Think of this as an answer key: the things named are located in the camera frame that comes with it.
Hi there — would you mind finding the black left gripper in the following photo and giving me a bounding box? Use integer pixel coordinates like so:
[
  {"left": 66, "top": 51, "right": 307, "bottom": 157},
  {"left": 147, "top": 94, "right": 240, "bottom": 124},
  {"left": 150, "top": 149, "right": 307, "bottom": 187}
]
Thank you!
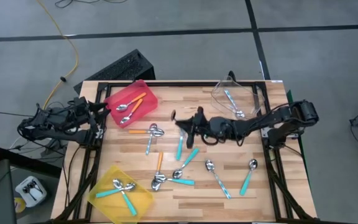
[{"left": 70, "top": 96, "right": 111, "bottom": 130}]

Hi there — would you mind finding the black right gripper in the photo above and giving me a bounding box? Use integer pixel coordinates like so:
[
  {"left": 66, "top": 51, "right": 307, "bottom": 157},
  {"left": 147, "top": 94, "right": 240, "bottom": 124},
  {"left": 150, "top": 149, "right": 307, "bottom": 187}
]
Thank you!
[{"left": 170, "top": 107, "right": 222, "bottom": 149}]

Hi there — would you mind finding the teal-handled metal spoon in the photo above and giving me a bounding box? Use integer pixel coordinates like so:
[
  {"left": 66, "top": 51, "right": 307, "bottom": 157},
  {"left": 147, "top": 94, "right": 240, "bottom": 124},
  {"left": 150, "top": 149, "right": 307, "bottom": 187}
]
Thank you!
[
  {"left": 95, "top": 182, "right": 137, "bottom": 199},
  {"left": 112, "top": 178, "right": 138, "bottom": 217},
  {"left": 175, "top": 136, "right": 185, "bottom": 162},
  {"left": 172, "top": 147, "right": 200, "bottom": 180},
  {"left": 154, "top": 174, "right": 195, "bottom": 187},
  {"left": 239, "top": 159, "right": 259, "bottom": 197}
]

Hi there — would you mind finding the orange-handled metal spoon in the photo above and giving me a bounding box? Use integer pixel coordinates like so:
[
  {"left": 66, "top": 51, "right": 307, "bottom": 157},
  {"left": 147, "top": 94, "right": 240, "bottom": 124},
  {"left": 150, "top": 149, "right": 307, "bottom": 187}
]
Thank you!
[
  {"left": 119, "top": 98, "right": 144, "bottom": 124},
  {"left": 151, "top": 151, "right": 164, "bottom": 192},
  {"left": 116, "top": 91, "right": 147, "bottom": 112},
  {"left": 128, "top": 128, "right": 165, "bottom": 138}
]

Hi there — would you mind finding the red translucent plastic bin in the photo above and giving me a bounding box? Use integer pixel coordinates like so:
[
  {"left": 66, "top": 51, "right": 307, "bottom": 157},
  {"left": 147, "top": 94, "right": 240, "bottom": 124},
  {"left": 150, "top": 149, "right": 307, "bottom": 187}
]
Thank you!
[{"left": 103, "top": 79, "right": 159, "bottom": 128}]

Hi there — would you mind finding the blue-striped-handle metal spoon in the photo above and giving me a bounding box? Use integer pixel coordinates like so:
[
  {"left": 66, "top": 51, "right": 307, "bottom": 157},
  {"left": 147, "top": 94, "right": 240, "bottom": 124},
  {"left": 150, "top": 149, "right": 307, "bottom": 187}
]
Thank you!
[
  {"left": 204, "top": 159, "right": 232, "bottom": 200},
  {"left": 223, "top": 89, "right": 246, "bottom": 119},
  {"left": 145, "top": 123, "right": 158, "bottom": 156}
]

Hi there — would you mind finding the black perforated box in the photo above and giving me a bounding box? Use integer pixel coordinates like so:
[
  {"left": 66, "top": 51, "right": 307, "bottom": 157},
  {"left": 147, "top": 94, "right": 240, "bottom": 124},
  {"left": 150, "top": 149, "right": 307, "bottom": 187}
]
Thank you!
[{"left": 73, "top": 49, "right": 156, "bottom": 95}]

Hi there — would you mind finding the clear plastic bin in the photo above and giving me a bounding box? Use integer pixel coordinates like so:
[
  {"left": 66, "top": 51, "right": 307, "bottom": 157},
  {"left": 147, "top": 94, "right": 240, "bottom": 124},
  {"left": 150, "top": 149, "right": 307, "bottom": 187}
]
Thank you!
[{"left": 210, "top": 75, "right": 265, "bottom": 121}]

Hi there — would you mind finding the black floor beam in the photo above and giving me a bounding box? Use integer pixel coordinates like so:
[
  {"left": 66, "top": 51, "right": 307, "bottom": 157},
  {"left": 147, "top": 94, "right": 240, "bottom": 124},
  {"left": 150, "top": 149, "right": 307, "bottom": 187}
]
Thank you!
[{"left": 0, "top": 146, "right": 63, "bottom": 179}]

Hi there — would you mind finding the yellow translucent plastic bin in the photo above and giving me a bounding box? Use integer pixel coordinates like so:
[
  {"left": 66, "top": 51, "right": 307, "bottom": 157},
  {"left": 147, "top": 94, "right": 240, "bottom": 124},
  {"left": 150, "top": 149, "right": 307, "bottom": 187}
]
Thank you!
[{"left": 87, "top": 164, "right": 154, "bottom": 224}]

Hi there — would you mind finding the green panel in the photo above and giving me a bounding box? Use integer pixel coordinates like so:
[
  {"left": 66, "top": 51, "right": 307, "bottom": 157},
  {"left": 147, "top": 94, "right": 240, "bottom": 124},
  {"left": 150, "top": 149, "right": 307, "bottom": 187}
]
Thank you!
[{"left": 286, "top": 89, "right": 310, "bottom": 187}]

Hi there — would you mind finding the white tray with earphones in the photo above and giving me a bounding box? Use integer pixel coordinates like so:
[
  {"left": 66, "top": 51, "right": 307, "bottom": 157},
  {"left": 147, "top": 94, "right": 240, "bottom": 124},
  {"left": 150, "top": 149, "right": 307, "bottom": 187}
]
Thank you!
[{"left": 14, "top": 175, "right": 48, "bottom": 208}]

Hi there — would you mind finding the yellow extension cable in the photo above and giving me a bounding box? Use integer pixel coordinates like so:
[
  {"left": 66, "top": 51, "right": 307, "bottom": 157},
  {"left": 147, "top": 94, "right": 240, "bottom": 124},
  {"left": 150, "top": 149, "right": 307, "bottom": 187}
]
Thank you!
[{"left": 35, "top": 0, "right": 80, "bottom": 106}]

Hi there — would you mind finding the white cable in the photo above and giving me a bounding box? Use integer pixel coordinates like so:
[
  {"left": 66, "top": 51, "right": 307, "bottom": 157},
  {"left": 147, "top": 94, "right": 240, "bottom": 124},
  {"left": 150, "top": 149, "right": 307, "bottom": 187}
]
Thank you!
[{"left": 7, "top": 126, "right": 48, "bottom": 150}]

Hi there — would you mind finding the thin black floor cable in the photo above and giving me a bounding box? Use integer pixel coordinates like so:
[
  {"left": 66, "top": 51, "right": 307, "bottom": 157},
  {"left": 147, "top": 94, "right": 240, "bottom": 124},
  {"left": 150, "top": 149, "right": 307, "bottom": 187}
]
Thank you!
[{"left": 53, "top": 0, "right": 129, "bottom": 9}]

